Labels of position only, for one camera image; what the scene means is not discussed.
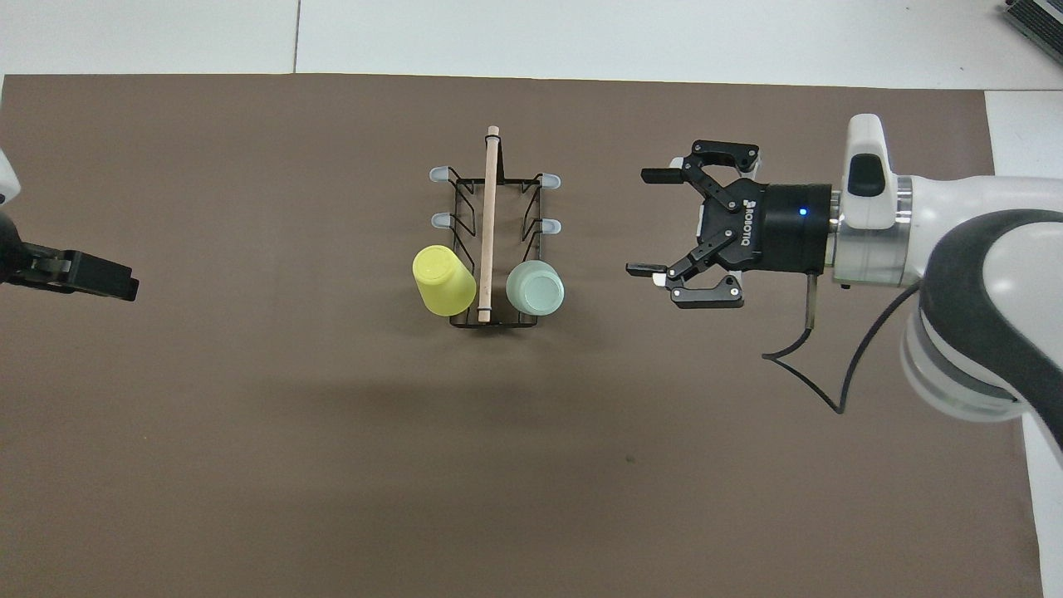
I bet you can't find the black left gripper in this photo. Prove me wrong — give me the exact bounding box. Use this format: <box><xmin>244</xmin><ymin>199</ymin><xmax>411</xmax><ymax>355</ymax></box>
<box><xmin>0</xmin><ymin>212</ymin><xmax>140</xmax><ymax>301</ymax></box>

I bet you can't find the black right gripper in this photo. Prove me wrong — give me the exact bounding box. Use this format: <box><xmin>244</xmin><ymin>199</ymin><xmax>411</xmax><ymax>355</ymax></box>
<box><xmin>626</xmin><ymin>140</ymin><xmax>833</xmax><ymax>310</ymax></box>

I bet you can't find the pale green plastic cup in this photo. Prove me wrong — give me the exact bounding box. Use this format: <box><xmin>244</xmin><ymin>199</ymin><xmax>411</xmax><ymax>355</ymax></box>
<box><xmin>506</xmin><ymin>260</ymin><xmax>566</xmax><ymax>316</ymax></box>

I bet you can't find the yellow plastic cup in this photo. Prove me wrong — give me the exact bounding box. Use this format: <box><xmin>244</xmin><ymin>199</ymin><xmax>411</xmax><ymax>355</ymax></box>
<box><xmin>412</xmin><ymin>245</ymin><xmax>478</xmax><ymax>316</ymax></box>

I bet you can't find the brown table mat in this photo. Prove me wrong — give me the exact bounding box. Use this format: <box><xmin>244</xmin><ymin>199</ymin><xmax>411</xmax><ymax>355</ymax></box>
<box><xmin>0</xmin><ymin>73</ymin><xmax>1046</xmax><ymax>598</ymax></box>

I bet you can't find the grey ribbed device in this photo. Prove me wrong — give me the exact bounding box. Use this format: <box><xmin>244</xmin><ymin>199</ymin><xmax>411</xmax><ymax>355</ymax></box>
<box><xmin>999</xmin><ymin>0</ymin><xmax>1063</xmax><ymax>66</ymax></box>

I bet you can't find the black wire cup rack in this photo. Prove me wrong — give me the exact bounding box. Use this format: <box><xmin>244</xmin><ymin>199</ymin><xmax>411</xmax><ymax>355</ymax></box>
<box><xmin>429</xmin><ymin>125</ymin><xmax>562</xmax><ymax>330</ymax></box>

